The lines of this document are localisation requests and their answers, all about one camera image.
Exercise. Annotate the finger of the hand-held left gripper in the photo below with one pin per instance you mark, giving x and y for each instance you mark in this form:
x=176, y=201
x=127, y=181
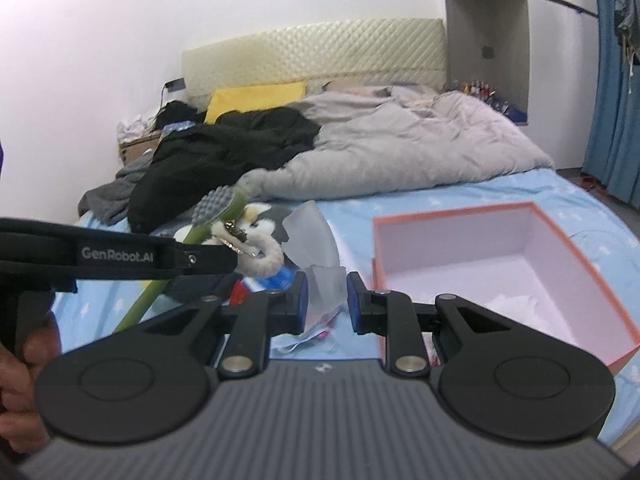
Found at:
x=210, y=259

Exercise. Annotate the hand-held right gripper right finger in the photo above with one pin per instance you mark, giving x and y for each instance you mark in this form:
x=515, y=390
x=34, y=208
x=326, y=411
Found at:
x=354, y=305

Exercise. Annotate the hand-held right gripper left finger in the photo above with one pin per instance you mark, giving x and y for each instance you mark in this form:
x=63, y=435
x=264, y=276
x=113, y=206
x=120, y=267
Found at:
x=300, y=305

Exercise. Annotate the blue plastic packet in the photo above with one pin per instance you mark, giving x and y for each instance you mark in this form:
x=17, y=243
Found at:
x=280, y=277

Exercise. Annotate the red packet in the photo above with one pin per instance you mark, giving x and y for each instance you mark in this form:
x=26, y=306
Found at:
x=240, y=290

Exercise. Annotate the translucent plastic bag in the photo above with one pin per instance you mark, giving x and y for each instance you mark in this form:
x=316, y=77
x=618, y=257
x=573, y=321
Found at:
x=310, y=235

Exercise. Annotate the orange cardboard box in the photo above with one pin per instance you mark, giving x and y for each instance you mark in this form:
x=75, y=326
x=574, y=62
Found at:
x=500, y=260

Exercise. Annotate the person's left hand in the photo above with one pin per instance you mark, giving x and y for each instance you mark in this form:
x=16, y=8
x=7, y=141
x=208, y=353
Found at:
x=20, y=385

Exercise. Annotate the grey penguin plush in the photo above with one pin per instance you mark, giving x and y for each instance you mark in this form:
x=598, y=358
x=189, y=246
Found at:
x=260, y=220

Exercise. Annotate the dark grey blanket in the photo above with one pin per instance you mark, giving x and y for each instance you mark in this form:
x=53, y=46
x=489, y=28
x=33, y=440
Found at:
x=110, y=195

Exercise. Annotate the black jacket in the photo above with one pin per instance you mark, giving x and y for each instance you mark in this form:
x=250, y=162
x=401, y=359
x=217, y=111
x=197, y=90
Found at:
x=210, y=160

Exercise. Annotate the brown cardboard box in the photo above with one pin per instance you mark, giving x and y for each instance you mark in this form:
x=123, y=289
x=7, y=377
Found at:
x=137, y=147

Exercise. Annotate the blue printed package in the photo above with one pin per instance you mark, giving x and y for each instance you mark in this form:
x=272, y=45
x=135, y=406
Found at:
x=177, y=126

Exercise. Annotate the black cloth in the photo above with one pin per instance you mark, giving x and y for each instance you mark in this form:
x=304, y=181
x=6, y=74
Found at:
x=177, y=112

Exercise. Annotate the white crumpled cloth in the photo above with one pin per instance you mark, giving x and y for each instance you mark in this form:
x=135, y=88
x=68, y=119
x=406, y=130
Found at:
x=135, y=127

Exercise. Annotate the yellow pillow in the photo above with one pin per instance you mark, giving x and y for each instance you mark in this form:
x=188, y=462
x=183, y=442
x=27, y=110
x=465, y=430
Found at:
x=250, y=100

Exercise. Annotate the light grey duvet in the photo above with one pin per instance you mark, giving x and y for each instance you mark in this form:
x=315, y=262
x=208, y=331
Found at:
x=400, y=145

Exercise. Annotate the cream quilted headboard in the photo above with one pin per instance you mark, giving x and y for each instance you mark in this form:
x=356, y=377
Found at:
x=325, y=55

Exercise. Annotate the blue tree print bedsheet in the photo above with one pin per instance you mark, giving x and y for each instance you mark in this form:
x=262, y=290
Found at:
x=575, y=195

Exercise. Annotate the row of small bottles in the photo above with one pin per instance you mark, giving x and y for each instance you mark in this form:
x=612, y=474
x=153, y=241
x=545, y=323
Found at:
x=477, y=90

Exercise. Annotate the small blue box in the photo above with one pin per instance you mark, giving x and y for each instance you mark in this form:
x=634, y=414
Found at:
x=510, y=111

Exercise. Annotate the pair of slippers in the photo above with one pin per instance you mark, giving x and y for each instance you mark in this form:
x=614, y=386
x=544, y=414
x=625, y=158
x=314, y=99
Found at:
x=590, y=181

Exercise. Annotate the grey built-in cabinet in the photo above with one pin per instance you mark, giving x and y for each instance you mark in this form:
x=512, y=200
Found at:
x=500, y=35

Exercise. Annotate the blue curtain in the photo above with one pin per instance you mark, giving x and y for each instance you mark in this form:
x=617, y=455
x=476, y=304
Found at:
x=615, y=135

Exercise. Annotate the hanging denim garment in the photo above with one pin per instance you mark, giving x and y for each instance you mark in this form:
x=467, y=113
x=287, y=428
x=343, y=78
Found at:
x=625, y=10

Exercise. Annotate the wall socket with charger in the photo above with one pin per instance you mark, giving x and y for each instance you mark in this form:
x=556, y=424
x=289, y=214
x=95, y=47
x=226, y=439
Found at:
x=175, y=85

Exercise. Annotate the dark wall switch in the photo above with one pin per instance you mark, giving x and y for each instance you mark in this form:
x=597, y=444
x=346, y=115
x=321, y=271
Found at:
x=487, y=52

